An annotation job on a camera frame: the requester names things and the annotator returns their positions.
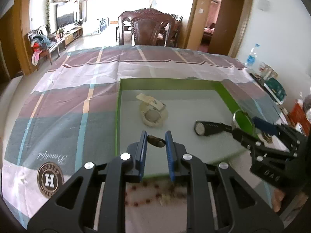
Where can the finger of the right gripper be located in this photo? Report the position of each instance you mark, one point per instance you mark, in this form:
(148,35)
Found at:
(246,140)
(265,126)

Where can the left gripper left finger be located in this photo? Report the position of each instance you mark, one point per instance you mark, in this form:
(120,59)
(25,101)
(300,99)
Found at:
(138,152)

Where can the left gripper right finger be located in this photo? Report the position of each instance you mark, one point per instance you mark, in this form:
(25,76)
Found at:
(179,161)

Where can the green jewelry box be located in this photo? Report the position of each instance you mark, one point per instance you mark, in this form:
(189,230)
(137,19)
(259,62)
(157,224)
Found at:
(187,101)

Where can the person's right hand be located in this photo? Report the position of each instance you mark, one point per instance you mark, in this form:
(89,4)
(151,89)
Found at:
(276,200)

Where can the green book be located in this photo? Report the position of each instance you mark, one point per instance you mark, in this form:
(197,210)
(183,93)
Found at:
(277,91)

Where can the black wrist watch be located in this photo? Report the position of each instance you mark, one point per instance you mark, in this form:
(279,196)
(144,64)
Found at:
(203,128)

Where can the plastic water bottle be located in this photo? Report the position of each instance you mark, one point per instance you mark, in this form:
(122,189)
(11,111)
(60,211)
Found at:
(250,61)

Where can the plaid bed sheet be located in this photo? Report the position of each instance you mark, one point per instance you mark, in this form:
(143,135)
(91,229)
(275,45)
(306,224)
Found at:
(69,118)

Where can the carved wooden chair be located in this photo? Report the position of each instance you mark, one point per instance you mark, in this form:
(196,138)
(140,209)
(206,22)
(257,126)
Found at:
(150,27)

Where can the wooden tv cabinet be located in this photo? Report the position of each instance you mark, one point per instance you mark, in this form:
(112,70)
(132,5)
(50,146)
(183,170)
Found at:
(64,39)

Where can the clothes pile on chair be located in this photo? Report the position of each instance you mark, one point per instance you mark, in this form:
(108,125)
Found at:
(40,45)

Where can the television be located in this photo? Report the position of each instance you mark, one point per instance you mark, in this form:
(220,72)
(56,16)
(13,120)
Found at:
(64,19)

